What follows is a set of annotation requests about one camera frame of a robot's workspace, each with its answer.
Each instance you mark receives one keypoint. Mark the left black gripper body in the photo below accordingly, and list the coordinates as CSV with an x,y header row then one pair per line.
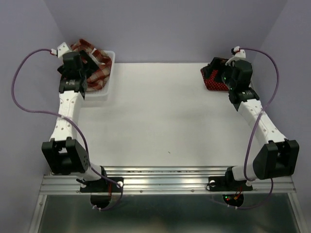
x,y
85,72

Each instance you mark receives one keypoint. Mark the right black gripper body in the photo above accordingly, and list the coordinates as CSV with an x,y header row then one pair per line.
x,y
226,77

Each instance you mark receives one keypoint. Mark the red polka dot skirt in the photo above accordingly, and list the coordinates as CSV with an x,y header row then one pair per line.
x,y
210,83
218,72

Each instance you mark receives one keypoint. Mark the red beige plaid skirt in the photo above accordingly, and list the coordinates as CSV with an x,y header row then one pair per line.
x,y
98,80

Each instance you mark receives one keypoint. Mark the white plastic basket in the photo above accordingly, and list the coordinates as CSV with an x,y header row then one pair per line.
x,y
103,94

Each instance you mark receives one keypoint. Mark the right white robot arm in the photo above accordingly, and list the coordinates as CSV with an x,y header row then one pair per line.
x,y
277,156

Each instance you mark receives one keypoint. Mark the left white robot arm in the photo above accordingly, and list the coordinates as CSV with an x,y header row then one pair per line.
x,y
63,152

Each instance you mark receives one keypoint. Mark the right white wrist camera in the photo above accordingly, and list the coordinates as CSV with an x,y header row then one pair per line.
x,y
237,54

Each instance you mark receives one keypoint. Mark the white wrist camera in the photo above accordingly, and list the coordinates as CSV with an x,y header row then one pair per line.
x,y
237,54
63,49

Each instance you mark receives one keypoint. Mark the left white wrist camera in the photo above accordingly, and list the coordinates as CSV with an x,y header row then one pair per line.
x,y
63,49

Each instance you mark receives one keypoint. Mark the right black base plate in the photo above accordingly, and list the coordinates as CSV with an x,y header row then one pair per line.
x,y
222,184

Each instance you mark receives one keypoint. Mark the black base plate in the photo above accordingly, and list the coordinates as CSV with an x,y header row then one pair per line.
x,y
98,186
222,184

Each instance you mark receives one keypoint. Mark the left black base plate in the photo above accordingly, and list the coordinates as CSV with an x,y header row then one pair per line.
x,y
98,186

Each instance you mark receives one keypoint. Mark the aluminium rail frame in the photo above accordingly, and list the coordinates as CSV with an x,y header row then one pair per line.
x,y
165,134

